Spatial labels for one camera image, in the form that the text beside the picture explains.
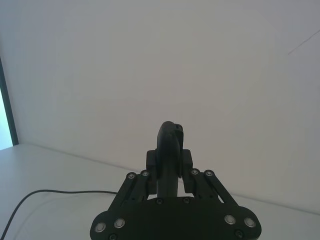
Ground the thin black power cord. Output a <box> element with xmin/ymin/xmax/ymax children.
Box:
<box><xmin>0</xmin><ymin>189</ymin><xmax>120</xmax><ymax>240</ymax></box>

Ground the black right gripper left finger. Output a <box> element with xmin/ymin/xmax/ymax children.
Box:
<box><xmin>91</xmin><ymin>149</ymin><xmax>160</xmax><ymax>235</ymax></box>

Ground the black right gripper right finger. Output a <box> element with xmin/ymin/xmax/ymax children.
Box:
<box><xmin>181</xmin><ymin>149</ymin><xmax>262</xmax><ymax>234</ymax></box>

